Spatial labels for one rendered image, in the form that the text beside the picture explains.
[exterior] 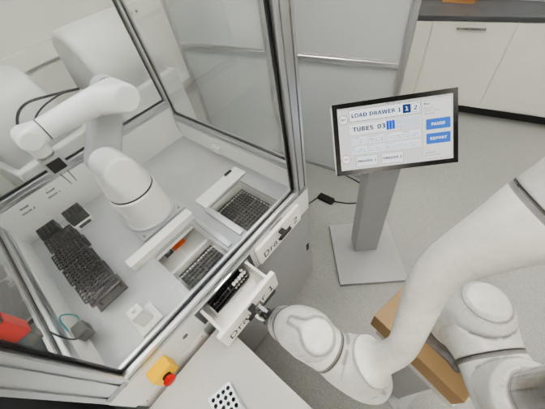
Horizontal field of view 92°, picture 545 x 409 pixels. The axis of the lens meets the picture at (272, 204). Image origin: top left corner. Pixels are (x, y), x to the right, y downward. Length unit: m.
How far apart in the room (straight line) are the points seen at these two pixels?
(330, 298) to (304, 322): 1.38
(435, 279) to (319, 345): 0.26
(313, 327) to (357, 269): 1.46
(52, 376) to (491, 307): 1.02
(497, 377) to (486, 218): 0.47
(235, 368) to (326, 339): 0.60
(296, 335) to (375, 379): 0.18
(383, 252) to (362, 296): 0.36
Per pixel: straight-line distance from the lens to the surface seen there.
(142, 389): 1.14
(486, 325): 0.83
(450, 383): 1.05
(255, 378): 1.10
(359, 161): 1.25
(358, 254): 2.06
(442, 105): 1.37
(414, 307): 0.48
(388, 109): 1.29
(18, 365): 0.79
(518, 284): 2.35
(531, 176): 0.39
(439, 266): 0.42
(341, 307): 1.93
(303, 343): 0.57
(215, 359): 1.15
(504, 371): 0.80
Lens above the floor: 1.83
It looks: 50 degrees down
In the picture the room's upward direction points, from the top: 13 degrees counter-clockwise
